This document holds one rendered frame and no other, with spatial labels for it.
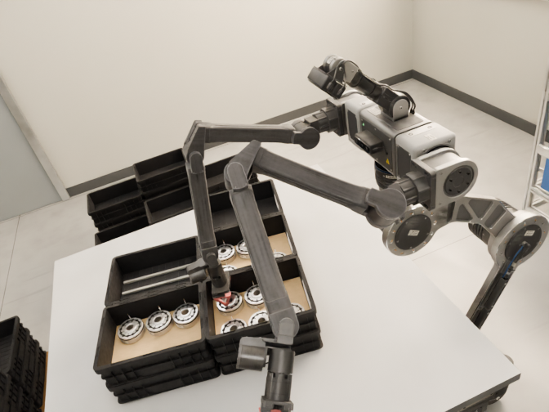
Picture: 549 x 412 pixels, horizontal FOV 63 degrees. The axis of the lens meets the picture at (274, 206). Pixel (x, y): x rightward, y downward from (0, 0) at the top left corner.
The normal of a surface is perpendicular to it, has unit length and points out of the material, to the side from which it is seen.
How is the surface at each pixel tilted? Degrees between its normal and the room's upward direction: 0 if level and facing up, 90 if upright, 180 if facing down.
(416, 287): 0
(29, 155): 90
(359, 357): 0
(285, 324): 38
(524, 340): 0
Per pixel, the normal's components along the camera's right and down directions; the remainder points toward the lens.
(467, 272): -0.18, -0.79
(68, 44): 0.35, 0.51
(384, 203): 0.07, -0.30
